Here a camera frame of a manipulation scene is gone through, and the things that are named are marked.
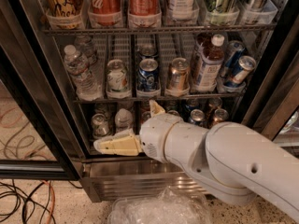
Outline blue can shelf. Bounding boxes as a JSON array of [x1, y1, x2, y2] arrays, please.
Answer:
[[188, 109, 205, 127], [183, 99, 200, 119]]

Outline front blue red bull can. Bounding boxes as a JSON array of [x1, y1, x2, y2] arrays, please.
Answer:
[[224, 55, 256, 88]]

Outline orange cable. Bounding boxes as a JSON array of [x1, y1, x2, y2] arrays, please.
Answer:
[[40, 179, 57, 224]]

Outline red orange can top shelf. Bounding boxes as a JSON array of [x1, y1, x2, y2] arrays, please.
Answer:
[[128, 0, 160, 28]]

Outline wire shelf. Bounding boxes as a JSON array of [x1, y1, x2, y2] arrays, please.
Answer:
[[73, 93, 245, 104], [41, 23, 276, 36]]

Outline red coke can bottom shelf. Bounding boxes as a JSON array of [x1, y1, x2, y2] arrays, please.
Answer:
[[140, 111, 151, 124]]

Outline fridge glass door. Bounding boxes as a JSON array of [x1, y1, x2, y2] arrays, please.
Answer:
[[234, 17, 299, 152], [0, 0, 86, 180]]

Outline rear blue red bull can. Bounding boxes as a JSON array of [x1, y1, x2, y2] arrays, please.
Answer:
[[219, 40, 245, 78]]

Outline silver can bottom shelf left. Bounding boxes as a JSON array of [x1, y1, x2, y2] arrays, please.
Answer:
[[91, 113, 111, 139]]

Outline front clear water bottle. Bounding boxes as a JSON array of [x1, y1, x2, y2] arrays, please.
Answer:
[[64, 45, 101, 101]]

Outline white label bottle top shelf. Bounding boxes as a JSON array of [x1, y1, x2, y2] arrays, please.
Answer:
[[166, 0, 194, 20]]

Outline rear clear water bottle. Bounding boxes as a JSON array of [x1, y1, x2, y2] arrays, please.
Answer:
[[74, 35, 98, 66]]

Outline stainless fridge bottom grille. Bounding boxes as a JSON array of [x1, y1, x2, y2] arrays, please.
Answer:
[[79, 157, 207, 203]]

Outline left fridge glass door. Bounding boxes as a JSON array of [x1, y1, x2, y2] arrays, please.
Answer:
[[0, 0, 86, 180]]

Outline rear copper can bottom shelf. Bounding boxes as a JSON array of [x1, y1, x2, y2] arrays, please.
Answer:
[[205, 97, 222, 119]]

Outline green can bottom shelf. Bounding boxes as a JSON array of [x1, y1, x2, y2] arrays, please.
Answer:
[[167, 110, 180, 116]]

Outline rear blue can bottom shelf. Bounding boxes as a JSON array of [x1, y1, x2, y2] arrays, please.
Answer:
[[183, 99, 200, 119]]

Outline blue red bull can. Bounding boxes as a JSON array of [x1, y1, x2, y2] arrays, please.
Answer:
[[224, 55, 256, 88], [219, 40, 245, 78]]

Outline white green 7up can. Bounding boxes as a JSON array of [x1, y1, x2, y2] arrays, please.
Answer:
[[107, 59, 128, 92]]

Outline front blue pepsi can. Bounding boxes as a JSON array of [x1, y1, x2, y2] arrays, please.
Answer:
[[137, 59, 159, 91]]

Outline clear plastic bag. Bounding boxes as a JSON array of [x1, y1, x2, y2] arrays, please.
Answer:
[[107, 187, 212, 224]]

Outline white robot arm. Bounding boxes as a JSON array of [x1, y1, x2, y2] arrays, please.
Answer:
[[93, 100, 299, 222]]

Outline yellow lacroix can top shelf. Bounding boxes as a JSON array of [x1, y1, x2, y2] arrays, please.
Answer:
[[46, 0, 84, 30]]

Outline rear blue pepsi can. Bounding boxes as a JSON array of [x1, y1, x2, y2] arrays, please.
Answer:
[[138, 44, 158, 60]]

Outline copper soda can middle shelf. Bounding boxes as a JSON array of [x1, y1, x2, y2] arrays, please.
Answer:
[[166, 58, 190, 91]]

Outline clear water bottle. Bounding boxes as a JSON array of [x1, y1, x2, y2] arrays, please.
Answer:
[[74, 35, 98, 66], [64, 45, 101, 101]]

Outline red coca-cola can top shelf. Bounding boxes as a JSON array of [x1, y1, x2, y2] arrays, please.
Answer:
[[90, 0, 121, 26]]

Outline middle wire shelf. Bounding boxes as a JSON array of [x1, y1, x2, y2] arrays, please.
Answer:
[[73, 93, 245, 104]]

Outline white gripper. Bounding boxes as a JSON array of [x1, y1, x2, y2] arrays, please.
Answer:
[[93, 100, 182, 163]]

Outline top wire shelf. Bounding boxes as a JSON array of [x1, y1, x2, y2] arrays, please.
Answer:
[[41, 23, 276, 36]]

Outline green tall can top shelf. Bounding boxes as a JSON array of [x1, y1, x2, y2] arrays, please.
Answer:
[[204, 0, 239, 25]]

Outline front iced tea bottle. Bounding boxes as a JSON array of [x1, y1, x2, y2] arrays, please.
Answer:
[[192, 34, 225, 92]]

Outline black cables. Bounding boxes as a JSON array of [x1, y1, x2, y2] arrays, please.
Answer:
[[0, 179, 84, 224]]

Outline blue pepsi can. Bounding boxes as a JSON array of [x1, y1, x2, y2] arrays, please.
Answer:
[[138, 44, 158, 60], [137, 59, 159, 91]]

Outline right fridge glass door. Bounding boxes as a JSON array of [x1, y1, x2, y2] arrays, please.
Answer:
[[234, 17, 299, 152]]

